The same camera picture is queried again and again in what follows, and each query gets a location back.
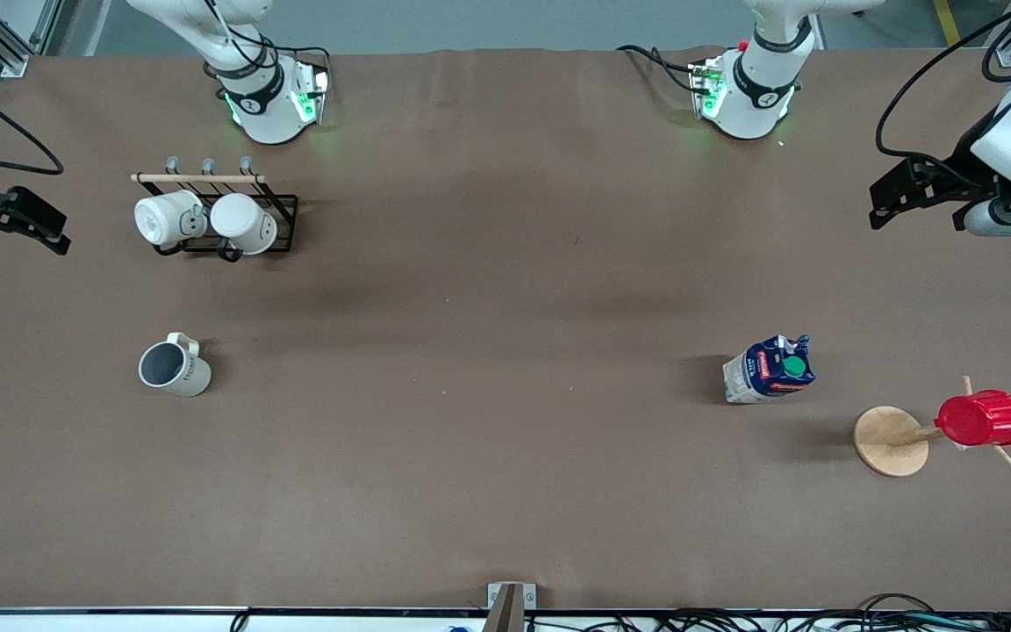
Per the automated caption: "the black wire mug rack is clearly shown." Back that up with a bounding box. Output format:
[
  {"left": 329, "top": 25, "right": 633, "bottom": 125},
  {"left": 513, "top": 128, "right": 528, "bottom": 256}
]
[{"left": 131, "top": 156, "right": 299, "bottom": 262}]

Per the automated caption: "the grey mug with HOME print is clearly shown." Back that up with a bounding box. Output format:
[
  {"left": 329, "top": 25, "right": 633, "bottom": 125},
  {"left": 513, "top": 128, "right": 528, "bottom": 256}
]
[{"left": 138, "top": 332, "right": 212, "bottom": 398}]

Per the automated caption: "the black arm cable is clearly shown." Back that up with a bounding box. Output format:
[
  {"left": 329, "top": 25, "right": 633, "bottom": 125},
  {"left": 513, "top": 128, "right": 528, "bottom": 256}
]
[
  {"left": 875, "top": 0, "right": 1011, "bottom": 190},
  {"left": 0, "top": 68, "right": 65, "bottom": 174}
]

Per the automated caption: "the wooden mug tree stand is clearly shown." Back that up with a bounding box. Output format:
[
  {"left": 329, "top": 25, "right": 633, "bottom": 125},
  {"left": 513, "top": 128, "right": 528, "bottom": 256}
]
[{"left": 853, "top": 376, "right": 1011, "bottom": 478}]

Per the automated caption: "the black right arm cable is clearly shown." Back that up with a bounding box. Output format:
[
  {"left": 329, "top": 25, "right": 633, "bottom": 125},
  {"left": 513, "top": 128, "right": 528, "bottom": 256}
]
[{"left": 0, "top": 68, "right": 65, "bottom": 174}]

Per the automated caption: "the white mug with face print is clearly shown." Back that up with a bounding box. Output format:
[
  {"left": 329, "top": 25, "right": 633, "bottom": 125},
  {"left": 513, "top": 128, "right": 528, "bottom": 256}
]
[
  {"left": 134, "top": 190, "right": 208, "bottom": 257},
  {"left": 210, "top": 193, "right": 279, "bottom": 263}
]

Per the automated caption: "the black right base cable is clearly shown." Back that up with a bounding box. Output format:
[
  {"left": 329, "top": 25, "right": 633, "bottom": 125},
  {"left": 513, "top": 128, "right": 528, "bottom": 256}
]
[{"left": 203, "top": 0, "right": 333, "bottom": 97}]

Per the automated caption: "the grey metal mount bracket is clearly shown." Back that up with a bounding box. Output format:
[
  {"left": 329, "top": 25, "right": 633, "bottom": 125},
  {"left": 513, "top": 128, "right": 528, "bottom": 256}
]
[{"left": 487, "top": 582, "right": 537, "bottom": 632}]

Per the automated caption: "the black base cable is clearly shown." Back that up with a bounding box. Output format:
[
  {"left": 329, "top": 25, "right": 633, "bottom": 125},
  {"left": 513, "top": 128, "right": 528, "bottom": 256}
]
[
  {"left": 203, "top": 0, "right": 333, "bottom": 97},
  {"left": 618, "top": 44, "right": 701, "bottom": 94}
]

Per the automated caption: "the black left base cable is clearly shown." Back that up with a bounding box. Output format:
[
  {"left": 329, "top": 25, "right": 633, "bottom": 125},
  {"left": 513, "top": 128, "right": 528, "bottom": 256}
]
[{"left": 618, "top": 44, "right": 701, "bottom": 94}]

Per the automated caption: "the brown table cover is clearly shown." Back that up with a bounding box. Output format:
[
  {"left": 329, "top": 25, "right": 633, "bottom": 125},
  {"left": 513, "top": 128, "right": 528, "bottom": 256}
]
[{"left": 0, "top": 46, "right": 1011, "bottom": 613}]

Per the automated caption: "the blue and white milk carton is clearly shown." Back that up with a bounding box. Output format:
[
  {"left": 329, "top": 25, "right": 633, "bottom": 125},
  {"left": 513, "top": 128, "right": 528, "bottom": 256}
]
[{"left": 722, "top": 334, "right": 817, "bottom": 405}]

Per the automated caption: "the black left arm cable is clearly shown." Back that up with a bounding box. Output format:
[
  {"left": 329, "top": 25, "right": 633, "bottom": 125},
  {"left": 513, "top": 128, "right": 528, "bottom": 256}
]
[{"left": 875, "top": 0, "right": 1011, "bottom": 190}]

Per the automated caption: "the red plastic cup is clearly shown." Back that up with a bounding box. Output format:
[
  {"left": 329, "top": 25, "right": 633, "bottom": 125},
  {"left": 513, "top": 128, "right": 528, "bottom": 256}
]
[{"left": 936, "top": 390, "right": 1011, "bottom": 448}]

